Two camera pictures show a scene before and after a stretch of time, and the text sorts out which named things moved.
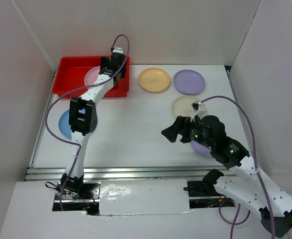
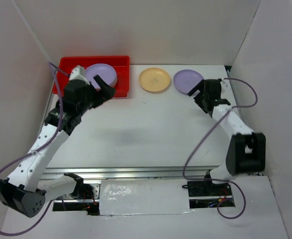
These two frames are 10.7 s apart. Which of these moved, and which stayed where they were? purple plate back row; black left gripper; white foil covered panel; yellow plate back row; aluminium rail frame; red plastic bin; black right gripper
Moved: black right gripper; black left gripper
Stayed: white foil covered panel; red plastic bin; aluminium rail frame; purple plate back row; yellow plate back row
